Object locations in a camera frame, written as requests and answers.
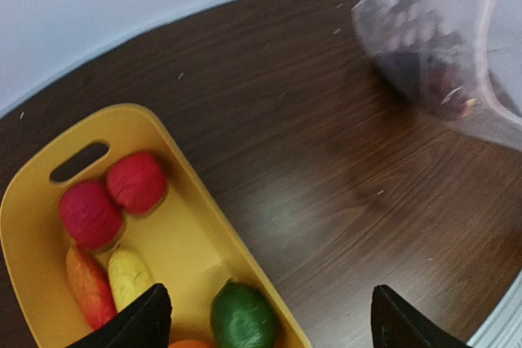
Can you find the yellow toy banana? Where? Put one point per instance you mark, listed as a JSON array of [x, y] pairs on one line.
[[129, 276]]

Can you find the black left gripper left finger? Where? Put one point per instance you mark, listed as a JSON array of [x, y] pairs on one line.
[[146, 322]]

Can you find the red toy apple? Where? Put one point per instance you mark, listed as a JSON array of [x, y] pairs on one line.
[[137, 183], [89, 215]]

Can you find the dark red toy fruit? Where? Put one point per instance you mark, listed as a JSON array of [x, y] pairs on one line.
[[434, 81]]

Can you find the yellow plastic basket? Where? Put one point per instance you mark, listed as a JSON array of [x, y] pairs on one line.
[[187, 243]]

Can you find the orange toy orange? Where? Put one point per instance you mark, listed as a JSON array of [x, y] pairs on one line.
[[190, 343]]

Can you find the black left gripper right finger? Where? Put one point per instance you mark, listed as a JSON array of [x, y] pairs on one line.
[[397, 324]]

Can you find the clear zip top bag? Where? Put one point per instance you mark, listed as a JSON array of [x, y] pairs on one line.
[[483, 34]]

